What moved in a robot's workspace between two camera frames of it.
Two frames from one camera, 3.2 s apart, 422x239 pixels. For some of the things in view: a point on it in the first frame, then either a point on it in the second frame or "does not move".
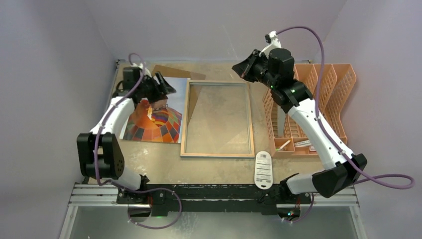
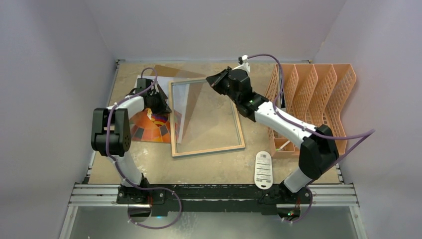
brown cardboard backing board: x=169 y=72 does not move
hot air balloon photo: x=163 y=125 does not move
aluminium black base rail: x=169 y=199 does not move
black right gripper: x=252 y=65 to x=223 y=81
